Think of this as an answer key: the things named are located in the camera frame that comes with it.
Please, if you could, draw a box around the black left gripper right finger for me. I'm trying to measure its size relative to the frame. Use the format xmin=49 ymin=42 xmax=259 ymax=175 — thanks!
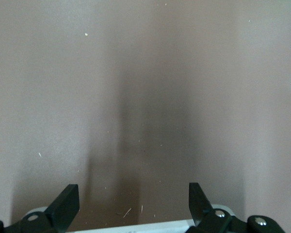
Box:
xmin=185 ymin=182 xmax=286 ymax=233

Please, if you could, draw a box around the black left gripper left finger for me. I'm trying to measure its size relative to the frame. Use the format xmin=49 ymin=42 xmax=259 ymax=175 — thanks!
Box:
xmin=0 ymin=183 xmax=81 ymax=233

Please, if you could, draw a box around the brown table cover sheet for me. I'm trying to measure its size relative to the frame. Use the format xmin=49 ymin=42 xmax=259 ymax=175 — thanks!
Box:
xmin=0 ymin=0 xmax=291 ymax=233

